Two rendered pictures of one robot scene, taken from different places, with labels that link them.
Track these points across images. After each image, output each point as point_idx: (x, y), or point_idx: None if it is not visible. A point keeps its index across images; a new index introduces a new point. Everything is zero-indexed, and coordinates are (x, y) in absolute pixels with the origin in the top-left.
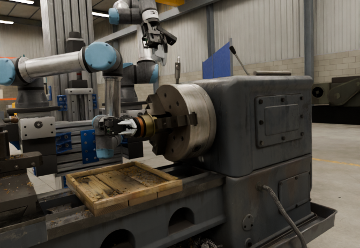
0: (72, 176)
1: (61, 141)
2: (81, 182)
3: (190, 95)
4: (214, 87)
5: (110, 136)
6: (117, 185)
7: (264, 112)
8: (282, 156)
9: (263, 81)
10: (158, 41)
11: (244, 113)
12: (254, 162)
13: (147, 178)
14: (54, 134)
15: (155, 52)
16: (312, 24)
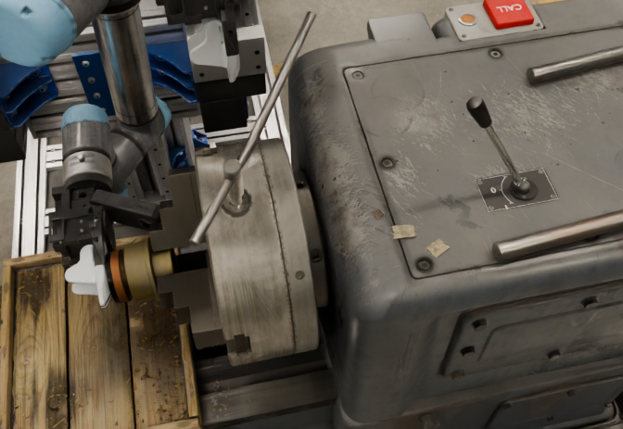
0: (10, 280)
1: (27, 79)
2: (27, 305)
3: (243, 287)
4: (339, 253)
5: (63, 265)
6: (82, 359)
7: (489, 334)
8: (540, 369)
9: (504, 296)
10: (204, 14)
11: (397, 358)
12: (424, 392)
13: (155, 348)
14: None
15: (190, 56)
16: None
